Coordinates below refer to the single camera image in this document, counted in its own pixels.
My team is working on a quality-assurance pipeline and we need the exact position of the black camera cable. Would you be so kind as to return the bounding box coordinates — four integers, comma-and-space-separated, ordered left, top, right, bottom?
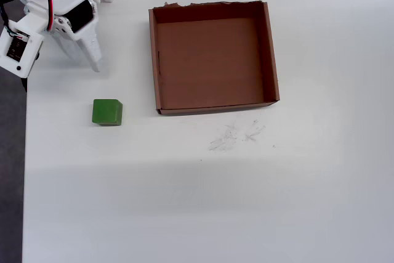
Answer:
0, 3, 10, 35

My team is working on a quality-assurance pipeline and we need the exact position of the green wooden cube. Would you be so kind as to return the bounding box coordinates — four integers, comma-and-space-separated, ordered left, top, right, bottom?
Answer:
92, 99, 123, 127

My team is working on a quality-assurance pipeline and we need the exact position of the brown cardboard box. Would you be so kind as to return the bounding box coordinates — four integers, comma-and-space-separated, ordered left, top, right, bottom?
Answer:
148, 0, 281, 117

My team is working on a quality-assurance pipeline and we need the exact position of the white camera mount circuit board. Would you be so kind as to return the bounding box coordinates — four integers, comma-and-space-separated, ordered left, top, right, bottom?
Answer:
0, 19, 44, 78

